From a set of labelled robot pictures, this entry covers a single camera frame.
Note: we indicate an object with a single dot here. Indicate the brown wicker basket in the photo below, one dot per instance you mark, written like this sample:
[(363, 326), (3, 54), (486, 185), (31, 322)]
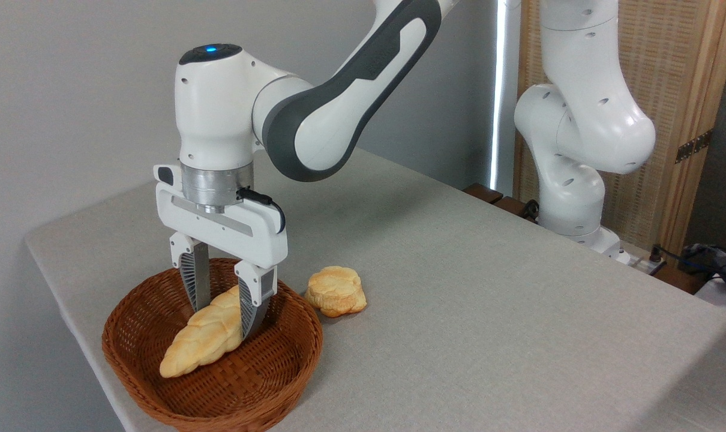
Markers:
[(249, 384)]

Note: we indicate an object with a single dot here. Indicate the brown wooden block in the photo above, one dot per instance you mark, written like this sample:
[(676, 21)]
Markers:
[(483, 192), (513, 207), (678, 279)]

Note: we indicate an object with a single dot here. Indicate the wooden rattan folding screen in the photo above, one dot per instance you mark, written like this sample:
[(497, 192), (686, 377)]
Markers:
[(675, 60)]

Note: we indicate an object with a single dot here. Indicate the metal screen hinge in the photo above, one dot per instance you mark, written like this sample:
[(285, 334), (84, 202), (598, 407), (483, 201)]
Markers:
[(693, 147)]

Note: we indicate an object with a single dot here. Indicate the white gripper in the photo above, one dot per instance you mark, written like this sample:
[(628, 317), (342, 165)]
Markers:
[(243, 237)]

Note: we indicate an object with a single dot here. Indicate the white power strip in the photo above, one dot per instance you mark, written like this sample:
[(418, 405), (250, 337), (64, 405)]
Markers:
[(642, 263)]

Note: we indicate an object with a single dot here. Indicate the grey tablecloth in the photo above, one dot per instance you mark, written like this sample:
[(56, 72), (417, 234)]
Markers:
[(489, 330)]

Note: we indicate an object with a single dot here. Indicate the round bread roll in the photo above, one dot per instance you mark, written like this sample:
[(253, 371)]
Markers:
[(339, 294)]

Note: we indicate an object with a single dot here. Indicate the long braided bread loaf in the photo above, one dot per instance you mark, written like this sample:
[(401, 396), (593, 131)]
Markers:
[(201, 345)]

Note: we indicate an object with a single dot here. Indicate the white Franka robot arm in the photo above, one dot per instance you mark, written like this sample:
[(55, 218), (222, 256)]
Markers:
[(219, 120)]

